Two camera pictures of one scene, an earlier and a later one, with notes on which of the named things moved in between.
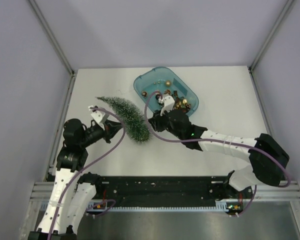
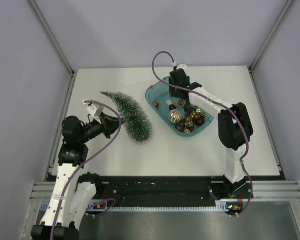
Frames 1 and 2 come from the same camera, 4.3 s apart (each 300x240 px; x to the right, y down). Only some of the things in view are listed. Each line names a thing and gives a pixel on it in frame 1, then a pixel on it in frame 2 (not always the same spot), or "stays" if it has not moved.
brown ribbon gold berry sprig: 180,103 to 190,118
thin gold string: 120,92 to 129,86
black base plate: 168,189 stays
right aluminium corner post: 288,5 stays
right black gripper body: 163,123 to 173,92
